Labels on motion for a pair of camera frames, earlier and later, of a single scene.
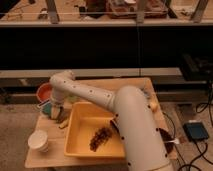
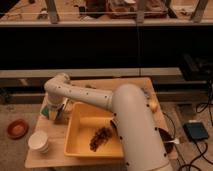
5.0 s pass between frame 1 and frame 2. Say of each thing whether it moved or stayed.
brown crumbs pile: stayed
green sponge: stayed
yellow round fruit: stayed
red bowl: moved
